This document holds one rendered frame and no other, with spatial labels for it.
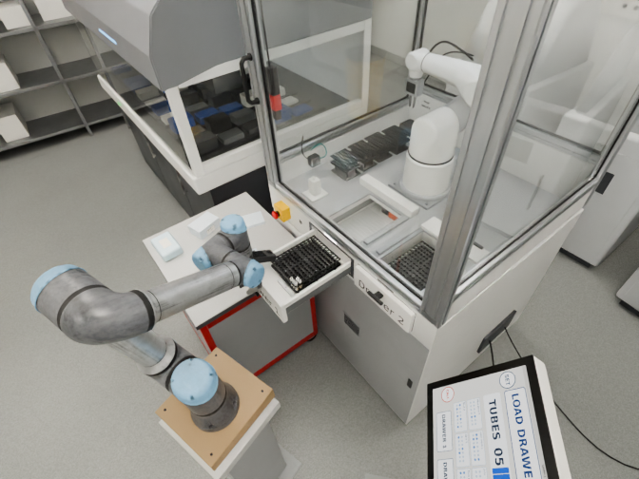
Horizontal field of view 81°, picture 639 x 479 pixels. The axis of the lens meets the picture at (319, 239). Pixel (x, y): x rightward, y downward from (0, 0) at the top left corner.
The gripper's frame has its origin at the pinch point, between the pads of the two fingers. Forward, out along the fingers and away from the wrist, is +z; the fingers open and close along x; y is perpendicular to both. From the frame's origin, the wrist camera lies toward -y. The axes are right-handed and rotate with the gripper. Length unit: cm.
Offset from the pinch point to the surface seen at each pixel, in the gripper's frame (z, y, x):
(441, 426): -9, -11, 75
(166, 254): 10, 19, -50
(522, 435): -25, -16, 88
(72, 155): 90, 36, -340
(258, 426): 14.4, 24.6, 37.0
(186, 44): -61, -26, -80
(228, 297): 14.5, 8.3, -13.9
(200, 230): 9, 1, -54
